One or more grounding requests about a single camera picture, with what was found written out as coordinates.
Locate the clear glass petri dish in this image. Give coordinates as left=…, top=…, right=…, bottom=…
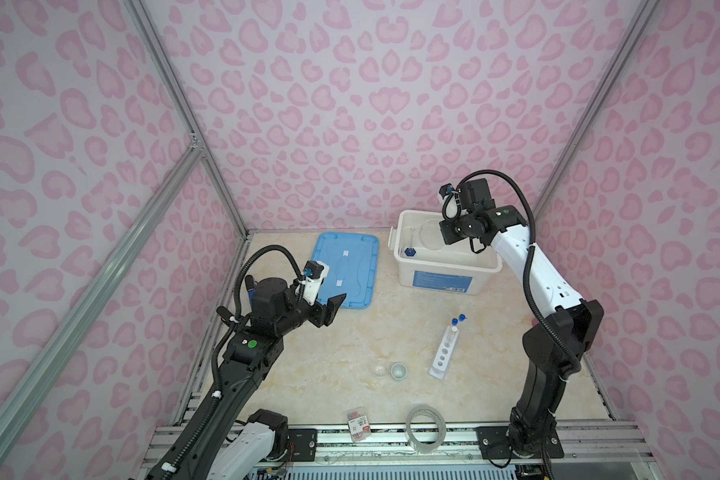
left=417, top=219, right=446, bottom=251

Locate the blue base graduated cylinder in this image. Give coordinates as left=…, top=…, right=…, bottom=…
left=401, top=229, right=424, bottom=257

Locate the small clear watch glass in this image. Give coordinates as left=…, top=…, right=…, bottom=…
left=371, top=362, right=389, bottom=378

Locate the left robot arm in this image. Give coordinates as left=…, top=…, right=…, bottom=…
left=146, top=277, right=346, bottom=479

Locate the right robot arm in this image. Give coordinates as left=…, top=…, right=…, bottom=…
left=439, top=170, right=604, bottom=459

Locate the blue lighter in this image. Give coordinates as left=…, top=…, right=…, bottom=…
left=244, top=275, right=257, bottom=300

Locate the black marker tool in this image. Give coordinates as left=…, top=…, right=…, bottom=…
left=216, top=305, right=237, bottom=327

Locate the blue bin lid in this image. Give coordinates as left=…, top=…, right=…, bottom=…
left=312, top=232, right=379, bottom=310

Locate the white plastic storage bin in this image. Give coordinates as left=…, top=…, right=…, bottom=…
left=388, top=210, right=503, bottom=295

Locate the small white cup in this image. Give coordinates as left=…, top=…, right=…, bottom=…
left=389, top=362, right=408, bottom=381

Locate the small clear slide box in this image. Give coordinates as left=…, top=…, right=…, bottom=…
left=346, top=407, right=372, bottom=443

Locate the white test tube rack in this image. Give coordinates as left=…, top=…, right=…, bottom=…
left=428, top=326, right=459, bottom=380

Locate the clear tape roll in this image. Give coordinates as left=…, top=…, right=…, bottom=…
left=404, top=404, right=448, bottom=454

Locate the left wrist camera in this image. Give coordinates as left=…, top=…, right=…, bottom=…
left=298, top=260, right=330, bottom=306

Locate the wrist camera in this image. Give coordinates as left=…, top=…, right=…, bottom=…
left=438, top=183, right=458, bottom=204
left=298, top=260, right=330, bottom=306

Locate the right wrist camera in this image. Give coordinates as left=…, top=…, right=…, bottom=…
left=438, top=183, right=458, bottom=204

